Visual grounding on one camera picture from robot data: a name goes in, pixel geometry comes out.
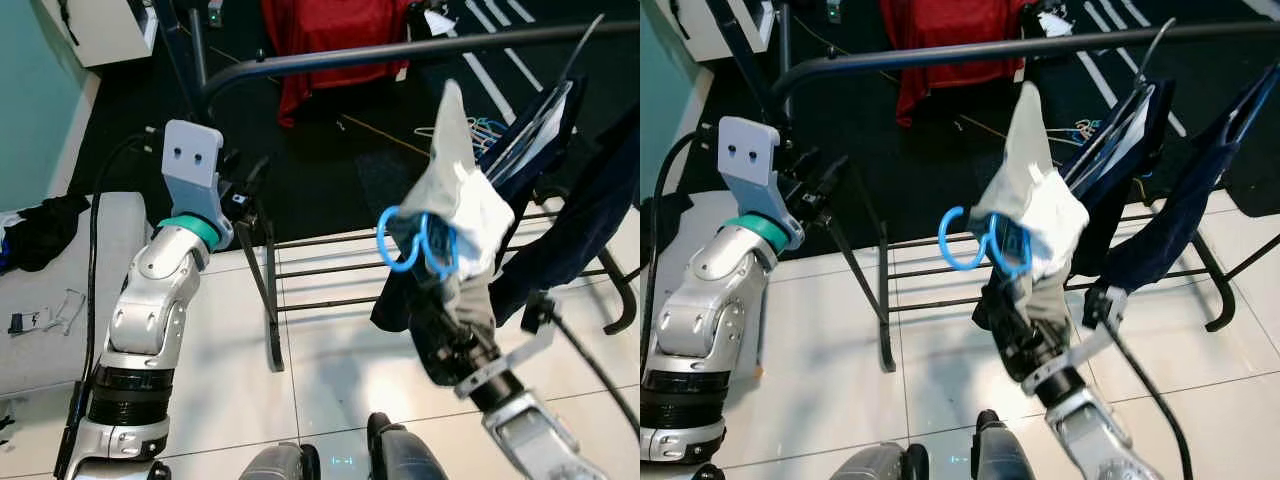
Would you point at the grey robot leg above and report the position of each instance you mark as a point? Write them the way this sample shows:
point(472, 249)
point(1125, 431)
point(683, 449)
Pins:
point(1005, 460)
point(280, 465)
point(405, 460)
point(880, 465)

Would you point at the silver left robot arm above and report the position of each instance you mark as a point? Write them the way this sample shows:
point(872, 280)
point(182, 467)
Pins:
point(150, 300)
point(715, 300)

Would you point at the navy white jersey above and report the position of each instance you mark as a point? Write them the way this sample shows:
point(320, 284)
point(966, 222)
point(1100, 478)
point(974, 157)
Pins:
point(1140, 130)
point(560, 135)

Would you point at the white cabinet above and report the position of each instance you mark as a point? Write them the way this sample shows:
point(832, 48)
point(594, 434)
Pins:
point(725, 25)
point(100, 30)

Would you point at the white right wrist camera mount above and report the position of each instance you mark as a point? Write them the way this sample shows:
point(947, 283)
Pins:
point(1085, 345)
point(520, 355)

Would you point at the navy blue garment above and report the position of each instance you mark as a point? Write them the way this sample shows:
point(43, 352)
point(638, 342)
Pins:
point(580, 230)
point(1190, 200)

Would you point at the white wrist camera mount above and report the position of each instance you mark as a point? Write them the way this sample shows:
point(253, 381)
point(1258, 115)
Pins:
point(748, 160)
point(1085, 345)
point(520, 355)
point(192, 160)

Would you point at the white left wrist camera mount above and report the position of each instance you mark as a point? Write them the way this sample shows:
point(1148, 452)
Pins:
point(192, 160)
point(748, 160)

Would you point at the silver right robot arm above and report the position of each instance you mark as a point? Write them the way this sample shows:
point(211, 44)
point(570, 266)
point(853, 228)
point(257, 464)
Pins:
point(535, 440)
point(1085, 430)

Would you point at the black metal clothes rack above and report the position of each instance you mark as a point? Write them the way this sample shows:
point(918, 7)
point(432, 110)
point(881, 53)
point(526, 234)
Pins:
point(330, 61)
point(900, 62)

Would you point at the blue plastic hanger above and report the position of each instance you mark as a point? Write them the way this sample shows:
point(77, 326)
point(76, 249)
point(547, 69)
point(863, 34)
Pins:
point(381, 243)
point(943, 242)

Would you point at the grey robot left leg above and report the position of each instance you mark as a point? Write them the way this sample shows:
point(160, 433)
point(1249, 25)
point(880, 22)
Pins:
point(880, 465)
point(280, 465)

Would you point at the small device green light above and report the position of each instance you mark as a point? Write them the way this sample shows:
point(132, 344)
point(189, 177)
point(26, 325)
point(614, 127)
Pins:
point(213, 12)
point(832, 10)

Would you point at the grey robot right leg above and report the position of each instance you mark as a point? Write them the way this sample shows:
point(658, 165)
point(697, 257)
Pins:
point(1005, 460)
point(405, 460)

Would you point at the black garment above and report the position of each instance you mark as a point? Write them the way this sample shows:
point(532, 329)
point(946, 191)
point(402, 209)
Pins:
point(45, 230)

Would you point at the grey shorts with lettered waistband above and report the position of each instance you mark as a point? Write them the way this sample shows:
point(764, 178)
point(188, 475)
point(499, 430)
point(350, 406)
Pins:
point(465, 200)
point(1045, 200)

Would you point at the red cloth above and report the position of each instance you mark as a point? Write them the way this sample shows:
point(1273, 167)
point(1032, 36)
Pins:
point(330, 25)
point(950, 25)

